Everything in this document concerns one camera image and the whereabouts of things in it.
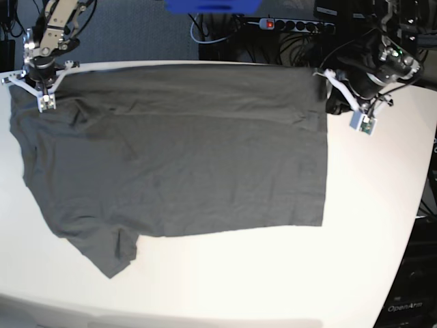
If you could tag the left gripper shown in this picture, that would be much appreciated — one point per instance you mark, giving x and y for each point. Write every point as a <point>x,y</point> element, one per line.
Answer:
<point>336,104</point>

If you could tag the grey T-shirt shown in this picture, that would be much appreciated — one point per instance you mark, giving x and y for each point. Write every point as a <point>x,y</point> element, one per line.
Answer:
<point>173,151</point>

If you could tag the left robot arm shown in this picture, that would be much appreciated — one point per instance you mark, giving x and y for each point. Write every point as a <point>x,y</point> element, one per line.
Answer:
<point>375,45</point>

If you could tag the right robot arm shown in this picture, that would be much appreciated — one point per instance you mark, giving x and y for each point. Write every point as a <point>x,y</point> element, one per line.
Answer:
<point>55,33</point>

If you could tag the black power strip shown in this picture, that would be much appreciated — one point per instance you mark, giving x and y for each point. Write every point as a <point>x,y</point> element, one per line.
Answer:
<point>296,26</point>

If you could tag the blue plastic box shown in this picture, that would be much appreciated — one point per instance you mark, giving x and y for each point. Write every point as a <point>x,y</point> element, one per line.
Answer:
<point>213,6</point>

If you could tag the black OpenArm case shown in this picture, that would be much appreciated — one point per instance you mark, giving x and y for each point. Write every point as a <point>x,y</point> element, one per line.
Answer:
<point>411,301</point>

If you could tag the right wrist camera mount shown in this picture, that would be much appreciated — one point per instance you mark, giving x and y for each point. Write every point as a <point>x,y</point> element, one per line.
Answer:
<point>355,102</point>

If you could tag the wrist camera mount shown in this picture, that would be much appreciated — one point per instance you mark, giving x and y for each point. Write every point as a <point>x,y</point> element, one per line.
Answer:
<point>44,89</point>
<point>355,102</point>

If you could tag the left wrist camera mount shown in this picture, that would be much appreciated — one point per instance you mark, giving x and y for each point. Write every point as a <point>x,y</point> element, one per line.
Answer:
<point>44,89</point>

